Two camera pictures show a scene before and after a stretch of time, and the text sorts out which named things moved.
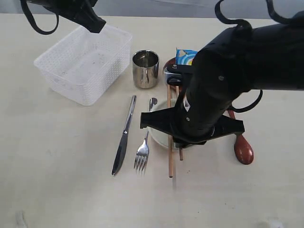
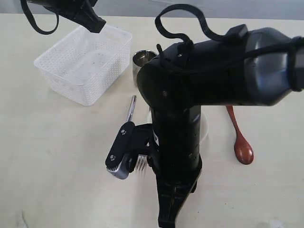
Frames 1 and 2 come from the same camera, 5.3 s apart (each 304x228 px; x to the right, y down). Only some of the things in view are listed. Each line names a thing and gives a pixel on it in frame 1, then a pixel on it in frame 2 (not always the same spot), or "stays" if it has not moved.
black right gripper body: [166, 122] to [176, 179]
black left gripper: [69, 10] stays
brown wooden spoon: [243, 150] stays
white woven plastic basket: [81, 65] stays
